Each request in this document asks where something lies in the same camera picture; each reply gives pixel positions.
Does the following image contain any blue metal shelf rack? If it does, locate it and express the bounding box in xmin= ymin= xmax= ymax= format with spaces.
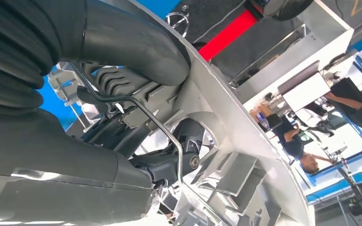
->
xmin=37 ymin=0 xmax=181 ymax=132

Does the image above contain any black round stool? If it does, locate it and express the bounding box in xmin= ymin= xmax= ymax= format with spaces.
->
xmin=165 ymin=4 xmax=210 ymax=52
xmin=262 ymin=0 xmax=314 ymax=22

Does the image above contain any brown cardboard box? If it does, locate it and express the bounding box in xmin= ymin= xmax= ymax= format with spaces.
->
xmin=250 ymin=104 xmax=275 ymax=125

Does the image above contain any red barrier belt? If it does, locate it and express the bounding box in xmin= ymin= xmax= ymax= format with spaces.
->
xmin=198 ymin=9 xmax=258 ymax=61

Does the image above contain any person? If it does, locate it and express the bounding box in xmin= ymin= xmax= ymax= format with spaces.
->
xmin=273 ymin=118 xmax=335 ymax=175
xmin=323 ymin=77 xmax=362 ymax=156

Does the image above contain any blue metal beam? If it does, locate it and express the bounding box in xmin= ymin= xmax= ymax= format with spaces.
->
xmin=305 ymin=149 xmax=362 ymax=202

